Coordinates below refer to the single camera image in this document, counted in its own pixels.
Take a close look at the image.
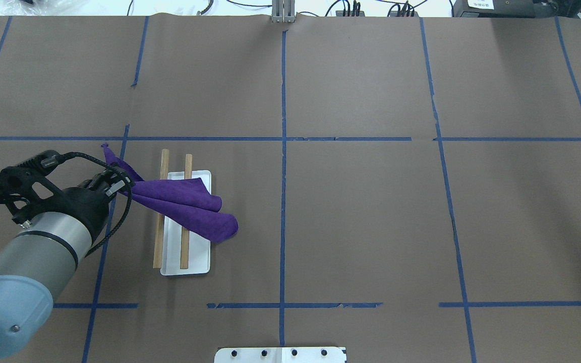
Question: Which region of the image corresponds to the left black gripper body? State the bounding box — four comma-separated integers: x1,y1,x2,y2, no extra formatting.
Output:
56,188,111,237

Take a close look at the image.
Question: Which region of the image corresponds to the purple microfibre towel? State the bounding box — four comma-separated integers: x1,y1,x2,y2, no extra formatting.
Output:
101,143,239,243

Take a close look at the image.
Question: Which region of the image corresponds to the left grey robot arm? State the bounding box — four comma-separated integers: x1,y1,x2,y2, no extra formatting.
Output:
0,167,134,359

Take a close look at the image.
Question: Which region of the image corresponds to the left wooden rack rod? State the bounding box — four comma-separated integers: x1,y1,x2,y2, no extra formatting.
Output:
153,149,170,269

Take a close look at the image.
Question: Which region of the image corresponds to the wooden rack rod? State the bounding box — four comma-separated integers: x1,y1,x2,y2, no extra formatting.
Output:
153,149,170,269
180,154,193,269

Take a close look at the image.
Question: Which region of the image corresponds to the right wooden rack rod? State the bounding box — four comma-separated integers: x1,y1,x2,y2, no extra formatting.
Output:
180,154,193,269

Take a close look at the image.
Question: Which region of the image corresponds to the white towel rack base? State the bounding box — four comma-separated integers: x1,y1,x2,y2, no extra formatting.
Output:
160,170,212,276

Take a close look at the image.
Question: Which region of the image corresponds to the crossing blue tape strip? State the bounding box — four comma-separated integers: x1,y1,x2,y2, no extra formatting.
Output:
0,136,581,142

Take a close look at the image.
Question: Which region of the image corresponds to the black device on shelf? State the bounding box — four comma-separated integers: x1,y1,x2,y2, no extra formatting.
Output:
452,1,581,19

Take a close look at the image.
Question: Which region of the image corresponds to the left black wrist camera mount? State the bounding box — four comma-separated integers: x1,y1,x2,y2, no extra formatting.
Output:
0,150,65,228

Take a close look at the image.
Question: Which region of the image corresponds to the white bracket with holes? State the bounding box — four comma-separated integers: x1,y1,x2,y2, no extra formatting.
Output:
214,346,348,362

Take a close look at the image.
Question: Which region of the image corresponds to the grey metal clamp post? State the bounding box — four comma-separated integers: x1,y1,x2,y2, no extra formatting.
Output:
271,0,297,23

